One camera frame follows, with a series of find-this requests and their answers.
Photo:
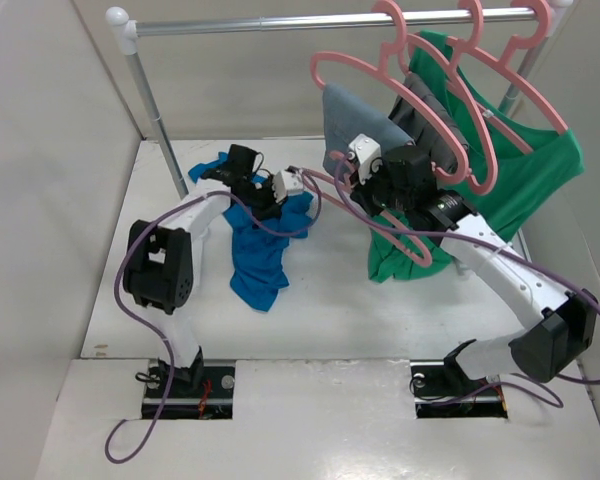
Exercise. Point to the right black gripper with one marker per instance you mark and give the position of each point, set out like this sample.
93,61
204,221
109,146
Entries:
361,192

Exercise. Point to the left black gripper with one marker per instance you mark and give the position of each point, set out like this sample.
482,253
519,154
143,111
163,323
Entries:
273,209

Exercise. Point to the blue t shirt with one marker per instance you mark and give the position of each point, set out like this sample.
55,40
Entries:
257,248

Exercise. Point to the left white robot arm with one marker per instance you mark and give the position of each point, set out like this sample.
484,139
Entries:
163,260

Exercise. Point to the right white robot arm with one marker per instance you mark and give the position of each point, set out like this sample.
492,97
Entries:
557,322

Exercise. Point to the green t shirt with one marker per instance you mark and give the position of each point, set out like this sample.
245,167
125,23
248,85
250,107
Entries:
524,182

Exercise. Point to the pink hanger with jeans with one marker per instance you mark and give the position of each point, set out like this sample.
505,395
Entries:
380,72

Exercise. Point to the pink hanger with grey trousers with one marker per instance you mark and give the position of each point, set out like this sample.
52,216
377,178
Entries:
465,105

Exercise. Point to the pink hanger with green shirt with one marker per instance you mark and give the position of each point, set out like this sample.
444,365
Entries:
544,16

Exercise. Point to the light blue denim shorts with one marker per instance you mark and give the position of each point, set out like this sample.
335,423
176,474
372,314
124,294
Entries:
345,116

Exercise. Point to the silver clothes rack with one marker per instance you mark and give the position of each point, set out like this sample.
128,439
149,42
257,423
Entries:
127,32

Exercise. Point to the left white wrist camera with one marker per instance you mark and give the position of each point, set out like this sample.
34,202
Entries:
287,183

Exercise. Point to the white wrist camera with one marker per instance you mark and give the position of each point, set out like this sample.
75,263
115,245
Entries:
366,152
287,183

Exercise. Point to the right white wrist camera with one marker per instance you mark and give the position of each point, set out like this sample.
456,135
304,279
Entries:
366,152

